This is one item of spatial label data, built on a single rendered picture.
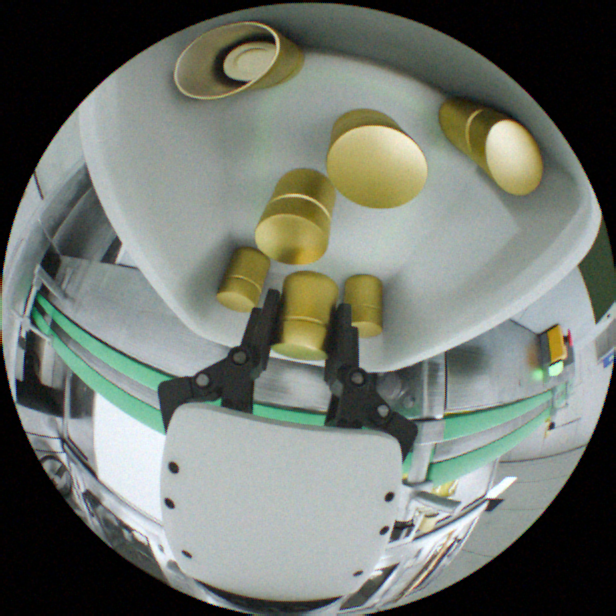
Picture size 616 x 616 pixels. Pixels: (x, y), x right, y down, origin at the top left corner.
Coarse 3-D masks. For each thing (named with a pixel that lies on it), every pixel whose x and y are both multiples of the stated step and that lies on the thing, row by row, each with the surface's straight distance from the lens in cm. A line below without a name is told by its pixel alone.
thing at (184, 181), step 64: (128, 64) 8; (320, 64) 11; (384, 64) 11; (448, 64) 8; (128, 128) 8; (192, 128) 11; (256, 128) 12; (320, 128) 11; (128, 192) 8; (192, 192) 12; (256, 192) 14; (448, 192) 13; (576, 192) 9; (192, 256) 13; (384, 256) 16; (448, 256) 13; (512, 256) 10; (576, 256) 10; (192, 320) 15; (384, 320) 19; (448, 320) 12
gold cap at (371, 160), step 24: (336, 120) 11; (360, 120) 8; (384, 120) 8; (336, 144) 7; (360, 144) 7; (384, 144) 7; (408, 144) 7; (336, 168) 7; (360, 168) 7; (384, 168) 7; (408, 168) 7; (360, 192) 8; (384, 192) 8; (408, 192) 8
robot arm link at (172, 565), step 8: (168, 560) 14; (168, 568) 14; (176, 568) 14; (184, 576) 14; (192, 584) 14; (192, 592) 15; (200, 592) 12; (208, 600) 12; (216, 600) 11; (232, 600) 11; (240, 600) 12; (232, 608) 11; (264, 608) 11; (272, 608) 11; (296, 608) 12; (304, 608) 12; (328, 608) 12; (336, 608) 13
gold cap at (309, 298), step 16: (304, 272) 12; (288, 288) 12; (304, 288) 12; (320, 288) 12; (336, 288) 13; (288, 304) 11; (304, 304) 11; (320, 304) 11; (288, 320) 11; (304, 320) 11; (320, 320) 11; (272, 336) 12; (288, 336) 11; (304, 336) 10; (320, 336) 11; (288, 352) 12; (304, 352) 11; (320, 352) 11
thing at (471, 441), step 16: (528, 400) 47; (544, 400) 63; (560, 400) 99; (464, 416) 25; (480, 416) 28; (496, 416) 32; (512, 416) 38; (528, 416) 49; (544, 416) 65; (448, 432) 23; (464, 432) 26; (480, 432) 29; (496, 432) 34; (512, 432) 39; (528, 432) 50; (448, 448) 24; (464, 448) 27; (480, 448) 30; (496, 448) 34; (432, 464) 23; (448, 464) 25; (464, 464) 27; (480, 464) 31; (432, 480) 24; (448, 480) 26
